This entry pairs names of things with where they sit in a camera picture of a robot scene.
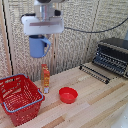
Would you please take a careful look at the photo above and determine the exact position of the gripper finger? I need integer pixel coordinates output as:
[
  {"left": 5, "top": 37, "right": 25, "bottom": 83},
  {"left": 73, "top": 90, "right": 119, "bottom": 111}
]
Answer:
[
  {"left": 45, "top": 33, "right": 54, "bottom": 42},
  {"left": 37, "top": 33, "right": 46, "bottom": 40}
]

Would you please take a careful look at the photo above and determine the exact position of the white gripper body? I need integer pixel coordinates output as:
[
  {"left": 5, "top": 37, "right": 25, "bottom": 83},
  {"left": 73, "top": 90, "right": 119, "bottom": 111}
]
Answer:
[{"left": 21, "top": 13, "right": 65, "bottom": 37}]

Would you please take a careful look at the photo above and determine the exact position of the blue plastic mug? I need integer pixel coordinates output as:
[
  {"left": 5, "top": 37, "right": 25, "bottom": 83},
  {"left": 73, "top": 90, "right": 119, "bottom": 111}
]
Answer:
[{"left": 28, "top": 34, "right": 53, "bottom": 59}]

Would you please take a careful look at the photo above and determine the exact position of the yellow red carton box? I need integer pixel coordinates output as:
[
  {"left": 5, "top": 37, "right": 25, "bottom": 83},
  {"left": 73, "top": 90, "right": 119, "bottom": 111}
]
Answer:
[{"left": 40, "top": 63, "right": 51, "bottom": 95}]

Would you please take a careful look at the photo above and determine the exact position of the red plastic bowl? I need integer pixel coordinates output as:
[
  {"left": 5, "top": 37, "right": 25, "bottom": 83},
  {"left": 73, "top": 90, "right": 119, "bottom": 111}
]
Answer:
[{"left": 58, "top": 86, "right": 79, "bottom": 105}]

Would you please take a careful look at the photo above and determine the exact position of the red plastic shopping basket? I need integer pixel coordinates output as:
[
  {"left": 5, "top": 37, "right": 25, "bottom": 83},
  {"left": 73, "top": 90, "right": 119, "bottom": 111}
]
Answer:
[{"left": 0, "top": 73, "right": 46, "bottom": 128}]

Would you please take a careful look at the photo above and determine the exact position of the black toaster oven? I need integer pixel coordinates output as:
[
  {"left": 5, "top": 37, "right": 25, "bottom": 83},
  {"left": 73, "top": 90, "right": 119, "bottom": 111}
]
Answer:
[{"left": 92, "top": 37, "right": 128, "bottom": 80}]

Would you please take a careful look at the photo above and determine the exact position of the black cable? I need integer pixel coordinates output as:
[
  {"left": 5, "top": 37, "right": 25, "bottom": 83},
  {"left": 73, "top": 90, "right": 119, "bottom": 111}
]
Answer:
[{"left": 62, "top": 17, "right": 128, "bottom": 35}]

